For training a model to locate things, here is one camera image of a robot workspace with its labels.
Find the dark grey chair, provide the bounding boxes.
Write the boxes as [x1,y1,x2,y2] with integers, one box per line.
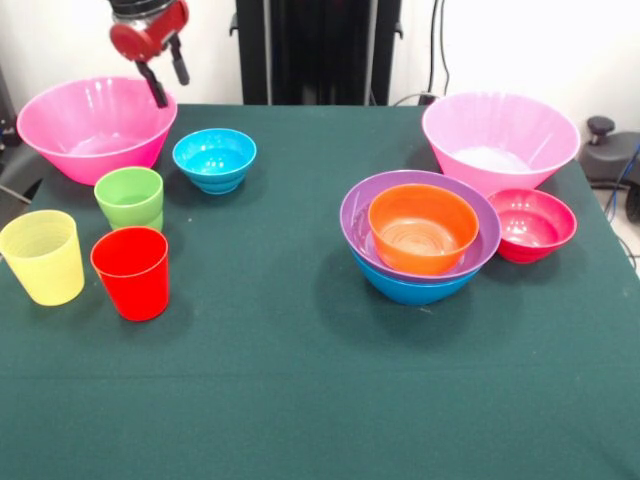
[0,64,54,211]

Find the black rounded floor base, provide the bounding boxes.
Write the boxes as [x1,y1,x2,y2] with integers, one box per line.
[579,115,640,224]

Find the orange bowl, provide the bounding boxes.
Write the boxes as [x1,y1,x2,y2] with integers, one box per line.
[367,183,481,276]

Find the purple bowl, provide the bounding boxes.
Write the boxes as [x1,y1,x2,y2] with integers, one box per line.
[339,169,503,286]

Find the yellow cup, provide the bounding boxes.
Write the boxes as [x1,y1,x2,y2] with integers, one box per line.
[0,209,86,307]

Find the crimson bowl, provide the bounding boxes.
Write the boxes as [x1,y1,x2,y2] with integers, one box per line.
[487,187,578,264]

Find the large blue bowl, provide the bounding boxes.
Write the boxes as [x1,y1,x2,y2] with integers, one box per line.
[352,249,484,307]

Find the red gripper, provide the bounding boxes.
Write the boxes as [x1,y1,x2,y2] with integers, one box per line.
[109,0,192,109]

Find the red cup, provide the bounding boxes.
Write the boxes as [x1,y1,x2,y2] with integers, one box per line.
[89,225,170,322]

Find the large pink bowl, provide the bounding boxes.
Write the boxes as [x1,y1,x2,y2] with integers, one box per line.
[421,90,582,199]
[16,76,179,187]

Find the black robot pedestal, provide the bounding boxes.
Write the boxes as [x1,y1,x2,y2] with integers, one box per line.
[229,0,405,106]

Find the blue cable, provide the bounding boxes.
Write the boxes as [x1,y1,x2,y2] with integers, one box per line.
[603,142,640,224]

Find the dark green tablecloth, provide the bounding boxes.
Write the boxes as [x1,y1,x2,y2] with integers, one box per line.
[0,103,640,480]

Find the green cup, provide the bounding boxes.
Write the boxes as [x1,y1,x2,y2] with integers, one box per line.
[93,166,165,234]

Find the small blue bowl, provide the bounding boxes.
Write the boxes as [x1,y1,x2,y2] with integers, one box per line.
[171,127,258,196]

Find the black hanging cable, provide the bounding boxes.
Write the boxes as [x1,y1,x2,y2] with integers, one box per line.
[427,0,452,97]

